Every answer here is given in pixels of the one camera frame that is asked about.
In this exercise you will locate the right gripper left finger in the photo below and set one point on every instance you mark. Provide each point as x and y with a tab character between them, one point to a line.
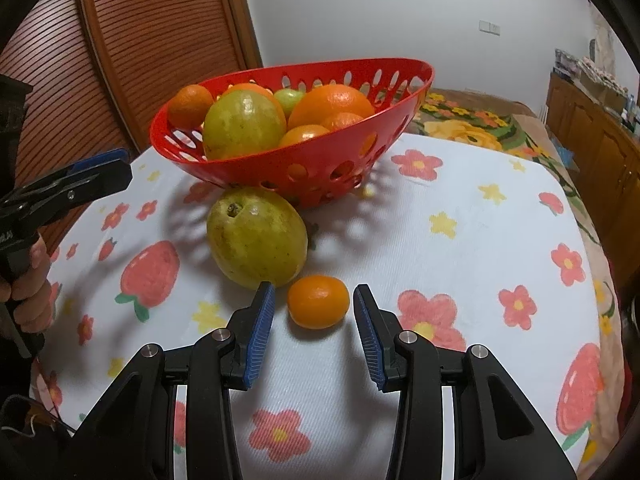
130	432

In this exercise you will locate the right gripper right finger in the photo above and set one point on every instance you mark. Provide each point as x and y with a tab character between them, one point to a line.
498	434

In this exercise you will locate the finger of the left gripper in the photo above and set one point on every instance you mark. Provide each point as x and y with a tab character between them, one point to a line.
43	201
100	159

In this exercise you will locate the medium orange mandarin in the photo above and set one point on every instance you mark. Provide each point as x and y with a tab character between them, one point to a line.
187	109

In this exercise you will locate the large green guava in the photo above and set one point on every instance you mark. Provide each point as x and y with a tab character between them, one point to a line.
242	123

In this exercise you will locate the green-yellow pear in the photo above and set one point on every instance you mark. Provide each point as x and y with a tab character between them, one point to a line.
256	236

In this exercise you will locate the small orange tangerine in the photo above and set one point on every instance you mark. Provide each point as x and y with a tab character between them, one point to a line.
341	120

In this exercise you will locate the small orange kumquat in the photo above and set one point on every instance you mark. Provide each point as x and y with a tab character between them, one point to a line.
317	302

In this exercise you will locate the person's left hand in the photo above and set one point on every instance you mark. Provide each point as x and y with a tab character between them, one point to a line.
32	292

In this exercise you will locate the pale green small guava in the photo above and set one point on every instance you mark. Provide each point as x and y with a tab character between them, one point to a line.
288	98

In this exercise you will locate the white floral strawberry cloth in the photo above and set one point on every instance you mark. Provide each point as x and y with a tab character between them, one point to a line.
466	246

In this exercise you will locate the large orange in basket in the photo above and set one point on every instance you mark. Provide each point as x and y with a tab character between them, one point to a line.
325	101

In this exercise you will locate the wooden sideboard cabinet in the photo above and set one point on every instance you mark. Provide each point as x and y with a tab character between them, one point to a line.
608	175

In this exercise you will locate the floral bed blanket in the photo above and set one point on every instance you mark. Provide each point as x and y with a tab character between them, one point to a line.
511	127

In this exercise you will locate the cardboard box of items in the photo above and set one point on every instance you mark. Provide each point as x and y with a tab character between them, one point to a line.
599	85

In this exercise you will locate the white wall switch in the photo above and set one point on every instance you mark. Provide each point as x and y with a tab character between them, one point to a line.
489	28

